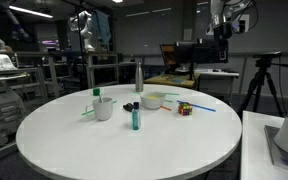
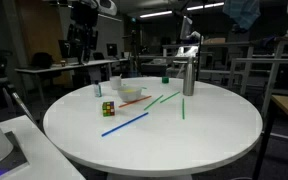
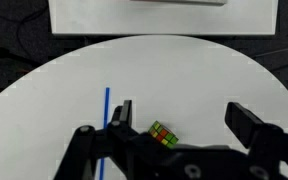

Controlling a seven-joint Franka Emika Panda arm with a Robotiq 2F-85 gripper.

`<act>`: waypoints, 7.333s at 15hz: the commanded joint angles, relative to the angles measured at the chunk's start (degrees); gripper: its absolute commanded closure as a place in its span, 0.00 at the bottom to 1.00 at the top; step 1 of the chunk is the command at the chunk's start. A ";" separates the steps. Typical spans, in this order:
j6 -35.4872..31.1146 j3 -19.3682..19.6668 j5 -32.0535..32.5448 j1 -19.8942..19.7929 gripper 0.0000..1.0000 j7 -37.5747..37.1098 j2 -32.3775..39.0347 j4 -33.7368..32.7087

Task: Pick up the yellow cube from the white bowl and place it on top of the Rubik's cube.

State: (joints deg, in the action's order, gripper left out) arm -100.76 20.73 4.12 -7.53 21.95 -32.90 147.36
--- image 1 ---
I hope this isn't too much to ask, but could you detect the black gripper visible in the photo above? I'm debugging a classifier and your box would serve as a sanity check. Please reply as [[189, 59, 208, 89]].
[[213, 22, 234, 40]]

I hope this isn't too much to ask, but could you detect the black camera on tripod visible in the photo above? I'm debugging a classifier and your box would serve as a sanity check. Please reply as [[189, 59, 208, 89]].
[[252, 50, 283, 60]]

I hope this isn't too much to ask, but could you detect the long ceiling light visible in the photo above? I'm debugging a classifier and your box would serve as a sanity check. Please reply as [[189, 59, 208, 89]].
[[0, 0, 54, 19]]

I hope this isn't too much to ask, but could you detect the white mug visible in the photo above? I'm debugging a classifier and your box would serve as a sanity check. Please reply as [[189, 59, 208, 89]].
[[84, 96, 114, 122]]

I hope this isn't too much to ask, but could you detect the Rubik's cube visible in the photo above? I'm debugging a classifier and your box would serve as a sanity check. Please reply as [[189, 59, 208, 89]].
[[177, 101, 193, 117]]

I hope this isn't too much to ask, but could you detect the long green stick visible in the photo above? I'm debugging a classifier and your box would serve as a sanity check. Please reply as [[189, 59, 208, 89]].
[[132, 91, 180, 97]]

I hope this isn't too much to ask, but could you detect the white paper on wall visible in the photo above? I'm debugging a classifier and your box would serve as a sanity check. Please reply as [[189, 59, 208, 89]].
[[183, 28, 193, 42]]

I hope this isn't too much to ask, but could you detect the blue hanging cloth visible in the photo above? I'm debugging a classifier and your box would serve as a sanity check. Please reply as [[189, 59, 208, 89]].
[[91, 9, 112, 46]]

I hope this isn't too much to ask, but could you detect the black monitor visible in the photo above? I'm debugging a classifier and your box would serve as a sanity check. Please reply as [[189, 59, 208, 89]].
[[174, 38, 229, 81]]

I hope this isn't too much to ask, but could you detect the blue stick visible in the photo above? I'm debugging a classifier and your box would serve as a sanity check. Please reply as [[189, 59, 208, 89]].
[[176, 100, 217, 113]]

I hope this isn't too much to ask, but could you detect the green stick under mug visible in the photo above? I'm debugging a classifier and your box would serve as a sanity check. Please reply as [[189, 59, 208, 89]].
[[81, 100, 118, 117]]

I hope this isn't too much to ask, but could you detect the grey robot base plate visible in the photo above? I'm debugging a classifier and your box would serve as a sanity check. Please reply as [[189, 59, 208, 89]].
[[263, 124, 288, 176]]

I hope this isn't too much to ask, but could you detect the monitor with orange screen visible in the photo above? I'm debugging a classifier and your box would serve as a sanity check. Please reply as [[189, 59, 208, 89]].
[[159, 43, 178, 75]]

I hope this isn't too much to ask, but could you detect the wooden desk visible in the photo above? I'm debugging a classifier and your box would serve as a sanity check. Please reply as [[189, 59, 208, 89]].
[[143, 73, 201, 90]]

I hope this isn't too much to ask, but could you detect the white desk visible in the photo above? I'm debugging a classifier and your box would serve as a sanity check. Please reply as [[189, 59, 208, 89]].
[[194, 68, 240, 98]]

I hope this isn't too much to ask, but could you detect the small black object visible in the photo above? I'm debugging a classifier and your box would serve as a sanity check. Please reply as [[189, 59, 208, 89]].
[[122, 102, 135, 113]]

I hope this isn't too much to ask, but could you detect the stainless steel bottle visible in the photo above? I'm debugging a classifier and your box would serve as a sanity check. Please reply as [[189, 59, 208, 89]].
[[134, 61, 145, 93]]

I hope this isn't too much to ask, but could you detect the white bowl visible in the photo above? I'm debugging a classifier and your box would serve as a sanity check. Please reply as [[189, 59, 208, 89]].
[[139, 91, 167, 111]]

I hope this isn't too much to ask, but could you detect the teal plastic bottle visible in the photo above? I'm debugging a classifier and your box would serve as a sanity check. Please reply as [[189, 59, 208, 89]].
[[131, 101, 142, 131]]

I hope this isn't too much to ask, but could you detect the black camera tripod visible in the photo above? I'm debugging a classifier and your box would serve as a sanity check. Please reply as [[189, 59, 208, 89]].
[[238, 58, 288, 118]]

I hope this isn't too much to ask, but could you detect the metal frame table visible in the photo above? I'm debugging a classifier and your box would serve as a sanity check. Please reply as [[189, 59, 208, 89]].
[[83, 51, 120, 89]]

